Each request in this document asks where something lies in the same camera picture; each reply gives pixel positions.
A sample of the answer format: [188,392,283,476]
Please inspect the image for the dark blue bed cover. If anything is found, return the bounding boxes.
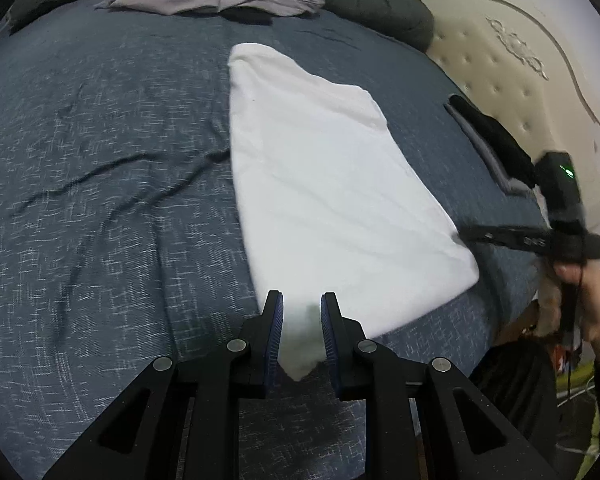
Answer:
[0,0,541,479]

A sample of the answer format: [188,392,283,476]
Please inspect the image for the white long-sleeve shirt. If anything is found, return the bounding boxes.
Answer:
[228,44,479,380]

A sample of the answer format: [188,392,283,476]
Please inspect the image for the cream padded headboard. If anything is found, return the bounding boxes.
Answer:
[422,0,600,226]

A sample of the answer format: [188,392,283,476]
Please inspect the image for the black cable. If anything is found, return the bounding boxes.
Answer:
[554,278,600,411]

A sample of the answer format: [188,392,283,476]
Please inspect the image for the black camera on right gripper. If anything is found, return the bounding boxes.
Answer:
[534,151,586,232]

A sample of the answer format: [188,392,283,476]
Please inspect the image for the person's right hand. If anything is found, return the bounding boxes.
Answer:
[554,261,600,363]

